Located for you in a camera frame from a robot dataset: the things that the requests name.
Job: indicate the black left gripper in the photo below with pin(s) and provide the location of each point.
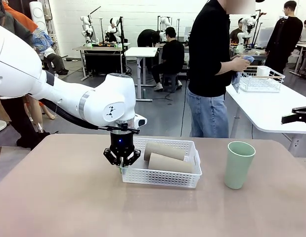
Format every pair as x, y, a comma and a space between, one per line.
121, 143

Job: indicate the brown cardboard tube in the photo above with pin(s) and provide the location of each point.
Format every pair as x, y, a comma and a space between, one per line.
165, 150
170, 164

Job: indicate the white perforated plastic basket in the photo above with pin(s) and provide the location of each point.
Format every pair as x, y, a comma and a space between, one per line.
162, 180

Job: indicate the blue cleaning cloth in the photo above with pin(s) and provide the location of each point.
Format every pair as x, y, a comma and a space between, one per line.
236, 82

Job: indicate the pale green cup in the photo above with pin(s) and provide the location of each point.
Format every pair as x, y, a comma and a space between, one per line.
238, 168

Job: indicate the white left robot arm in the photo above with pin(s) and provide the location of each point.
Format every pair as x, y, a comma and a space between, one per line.
68, 98

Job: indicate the person's right forearm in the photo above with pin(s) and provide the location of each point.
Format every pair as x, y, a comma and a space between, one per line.
227, 67

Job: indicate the person's right hand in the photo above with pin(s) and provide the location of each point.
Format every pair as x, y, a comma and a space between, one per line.
240, 64

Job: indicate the white side table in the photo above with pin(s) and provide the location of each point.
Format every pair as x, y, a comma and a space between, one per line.
266, 111

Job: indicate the white cup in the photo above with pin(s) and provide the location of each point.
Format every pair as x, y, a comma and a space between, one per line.
262, 71

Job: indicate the standing person in black coat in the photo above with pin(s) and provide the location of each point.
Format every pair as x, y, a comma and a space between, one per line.
283, 39

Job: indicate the grey stool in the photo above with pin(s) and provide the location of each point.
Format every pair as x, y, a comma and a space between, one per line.
170, 81

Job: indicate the grey workbench with black panel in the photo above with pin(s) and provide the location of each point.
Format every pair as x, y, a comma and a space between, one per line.
103, 59

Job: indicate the seated person with glasses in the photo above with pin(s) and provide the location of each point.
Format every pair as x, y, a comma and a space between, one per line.
235, 33

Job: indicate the white height-adjustable desk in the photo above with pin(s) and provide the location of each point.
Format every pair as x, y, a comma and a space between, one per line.
141, 53

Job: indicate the seated person with black cap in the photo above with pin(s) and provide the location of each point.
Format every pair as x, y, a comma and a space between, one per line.
171, 56

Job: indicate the person in black sweater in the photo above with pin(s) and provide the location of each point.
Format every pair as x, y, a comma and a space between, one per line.
207, 49

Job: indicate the seated person in brown trousers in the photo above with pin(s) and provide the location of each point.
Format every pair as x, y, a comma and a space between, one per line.
55, 63

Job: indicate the bending person in black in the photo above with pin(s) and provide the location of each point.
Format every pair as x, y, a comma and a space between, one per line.
146, 37

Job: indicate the grey background workbench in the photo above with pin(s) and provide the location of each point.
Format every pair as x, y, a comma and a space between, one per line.
186, 50

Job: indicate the white round stand base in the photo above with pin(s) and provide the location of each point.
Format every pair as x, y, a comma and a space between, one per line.
0, 126

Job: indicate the white tower appliance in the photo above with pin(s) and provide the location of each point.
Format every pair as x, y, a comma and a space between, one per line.
39, 14

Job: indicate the person in green jacket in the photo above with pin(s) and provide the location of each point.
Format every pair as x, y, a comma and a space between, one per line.
19, 24

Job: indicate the person in orange jacket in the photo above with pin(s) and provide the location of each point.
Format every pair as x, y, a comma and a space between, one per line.
21, 18

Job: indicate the left arm white wrist camera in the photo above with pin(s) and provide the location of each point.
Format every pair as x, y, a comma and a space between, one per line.
141, 121

